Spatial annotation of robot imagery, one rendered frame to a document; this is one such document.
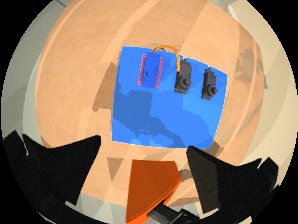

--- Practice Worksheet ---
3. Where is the blue flat panel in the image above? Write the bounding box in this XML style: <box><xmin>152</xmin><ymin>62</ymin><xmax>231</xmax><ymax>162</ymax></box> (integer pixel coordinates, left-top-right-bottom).
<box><xmin>112</xmin><ymin>45</ymin><xmax>227</xmax><ymax>149</ymax></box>

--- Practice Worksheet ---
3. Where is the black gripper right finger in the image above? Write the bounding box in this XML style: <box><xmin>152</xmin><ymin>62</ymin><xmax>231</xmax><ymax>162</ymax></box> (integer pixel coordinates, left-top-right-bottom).
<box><xmin>186</xmin><ymin>145</ymin><xmax>262</xmax><ymax>214</ymax></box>

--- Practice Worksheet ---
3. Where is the blue micro servo with orange cable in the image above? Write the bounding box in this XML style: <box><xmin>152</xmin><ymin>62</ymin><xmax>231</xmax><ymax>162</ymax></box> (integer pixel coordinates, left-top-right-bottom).
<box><xmin>142</xmin><ymin>45</ymin><xmax>181</xmax><ymax>89</ymax></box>

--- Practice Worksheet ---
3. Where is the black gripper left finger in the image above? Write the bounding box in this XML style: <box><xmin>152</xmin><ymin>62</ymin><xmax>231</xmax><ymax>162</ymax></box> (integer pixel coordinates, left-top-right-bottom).
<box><xmin>21</xmin><ymin>133</ymin><xmax>102</xmax><ymax>205</ymax></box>

